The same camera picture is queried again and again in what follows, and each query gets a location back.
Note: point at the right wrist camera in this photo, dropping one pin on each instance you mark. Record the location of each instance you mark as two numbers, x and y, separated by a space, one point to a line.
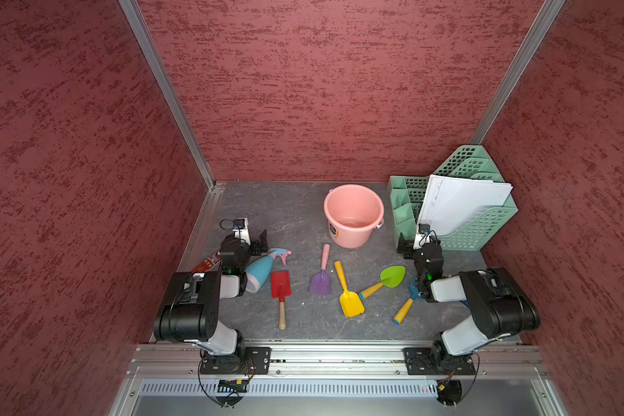
424 235

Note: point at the blue fork yellow handle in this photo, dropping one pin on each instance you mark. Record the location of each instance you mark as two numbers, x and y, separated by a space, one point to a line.
414 295

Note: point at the pink plastic bucket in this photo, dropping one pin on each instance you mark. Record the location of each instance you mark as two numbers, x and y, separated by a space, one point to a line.
353 212

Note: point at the green trowel yellow handle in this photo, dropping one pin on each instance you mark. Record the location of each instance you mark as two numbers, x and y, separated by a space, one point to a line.
390 278

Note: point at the red shovel wooden handle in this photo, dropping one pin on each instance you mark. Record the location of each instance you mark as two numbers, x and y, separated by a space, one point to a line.
280 289

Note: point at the teal spray bottle pink trigger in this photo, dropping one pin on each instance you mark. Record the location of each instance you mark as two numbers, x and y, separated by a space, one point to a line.
259 271

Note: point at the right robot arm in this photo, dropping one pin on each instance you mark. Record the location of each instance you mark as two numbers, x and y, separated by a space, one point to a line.
498 309

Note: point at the white paper stack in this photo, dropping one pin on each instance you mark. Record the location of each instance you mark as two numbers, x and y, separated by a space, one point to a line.
451 203

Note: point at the yellow shovel yellow handle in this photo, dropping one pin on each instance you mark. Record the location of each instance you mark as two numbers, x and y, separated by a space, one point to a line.
350 302

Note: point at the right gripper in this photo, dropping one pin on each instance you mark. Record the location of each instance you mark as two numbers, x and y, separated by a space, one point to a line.
407 244

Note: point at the red flat box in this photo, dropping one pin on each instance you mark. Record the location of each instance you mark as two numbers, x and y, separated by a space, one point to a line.
208 264

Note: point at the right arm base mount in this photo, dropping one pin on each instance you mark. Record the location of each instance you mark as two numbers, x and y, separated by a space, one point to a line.
435 361

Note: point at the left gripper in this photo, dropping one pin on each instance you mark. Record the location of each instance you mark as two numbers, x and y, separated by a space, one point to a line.
255 244

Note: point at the purple shovel pink handle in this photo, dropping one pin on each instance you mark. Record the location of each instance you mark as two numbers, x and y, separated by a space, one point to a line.
321 284

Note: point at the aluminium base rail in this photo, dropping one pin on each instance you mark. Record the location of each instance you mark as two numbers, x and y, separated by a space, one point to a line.
353 369

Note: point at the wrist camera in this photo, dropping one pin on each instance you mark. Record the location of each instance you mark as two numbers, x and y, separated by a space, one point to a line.
240 230
424 235

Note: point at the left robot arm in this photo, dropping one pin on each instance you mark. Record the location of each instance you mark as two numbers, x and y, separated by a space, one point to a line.
189 311

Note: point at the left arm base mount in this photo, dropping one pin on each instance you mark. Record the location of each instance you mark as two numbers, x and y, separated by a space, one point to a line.
247 361

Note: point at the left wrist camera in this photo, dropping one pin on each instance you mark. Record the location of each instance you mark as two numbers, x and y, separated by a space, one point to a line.
240 230

